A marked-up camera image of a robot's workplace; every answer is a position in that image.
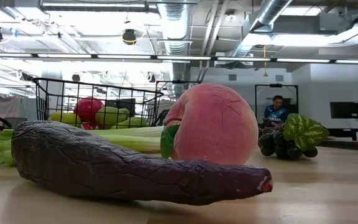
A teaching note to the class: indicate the dark grapes with leaf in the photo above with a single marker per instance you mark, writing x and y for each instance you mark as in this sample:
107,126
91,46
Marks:
303,132

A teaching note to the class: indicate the red bell pepper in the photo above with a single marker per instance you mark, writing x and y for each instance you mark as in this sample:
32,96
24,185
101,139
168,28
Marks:
89,126

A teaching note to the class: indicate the pale hanging cloth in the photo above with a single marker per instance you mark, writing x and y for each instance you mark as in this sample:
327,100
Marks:
0,109

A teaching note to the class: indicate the green white celery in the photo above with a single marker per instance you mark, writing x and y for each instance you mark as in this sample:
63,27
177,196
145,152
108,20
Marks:
129,143

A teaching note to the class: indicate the light green round fruit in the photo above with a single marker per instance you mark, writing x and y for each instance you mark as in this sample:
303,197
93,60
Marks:
135,123

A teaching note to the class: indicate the pink peach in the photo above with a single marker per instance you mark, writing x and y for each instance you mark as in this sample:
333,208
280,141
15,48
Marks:
216,124

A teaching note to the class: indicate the black monitor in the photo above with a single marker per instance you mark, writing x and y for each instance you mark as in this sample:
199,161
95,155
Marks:
343,110

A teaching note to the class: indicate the yellow green apple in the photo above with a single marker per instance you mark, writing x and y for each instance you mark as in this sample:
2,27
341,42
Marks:
65,119

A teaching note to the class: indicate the purple eggplant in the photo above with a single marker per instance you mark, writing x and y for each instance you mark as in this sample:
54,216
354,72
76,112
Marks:
104,165

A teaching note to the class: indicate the green pear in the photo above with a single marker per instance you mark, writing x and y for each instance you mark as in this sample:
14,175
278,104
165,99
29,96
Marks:
110,116

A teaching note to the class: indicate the silver ventilation duct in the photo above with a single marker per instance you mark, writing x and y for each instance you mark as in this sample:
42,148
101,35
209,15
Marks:
174,28

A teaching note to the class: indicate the person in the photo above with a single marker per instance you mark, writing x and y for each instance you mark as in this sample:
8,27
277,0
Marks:
275,113

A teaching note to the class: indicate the red apple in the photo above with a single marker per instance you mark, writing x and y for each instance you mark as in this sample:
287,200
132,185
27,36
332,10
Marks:
89,107

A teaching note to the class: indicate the long ceiling light strip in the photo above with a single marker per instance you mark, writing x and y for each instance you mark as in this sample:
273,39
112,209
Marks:
182,58

